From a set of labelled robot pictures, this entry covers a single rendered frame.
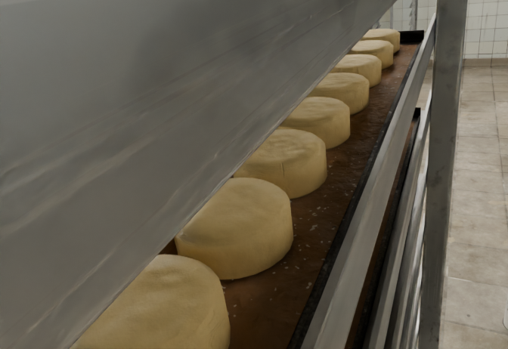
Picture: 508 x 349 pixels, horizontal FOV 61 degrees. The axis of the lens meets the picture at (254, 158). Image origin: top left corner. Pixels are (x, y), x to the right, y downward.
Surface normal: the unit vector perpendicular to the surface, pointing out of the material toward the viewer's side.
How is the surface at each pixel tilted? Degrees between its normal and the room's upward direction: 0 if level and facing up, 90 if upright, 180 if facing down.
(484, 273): 0
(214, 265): 90
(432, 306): 90
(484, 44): 90
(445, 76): 90
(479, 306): 0
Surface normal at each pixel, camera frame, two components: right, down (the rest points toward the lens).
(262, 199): -0.13, -0.89
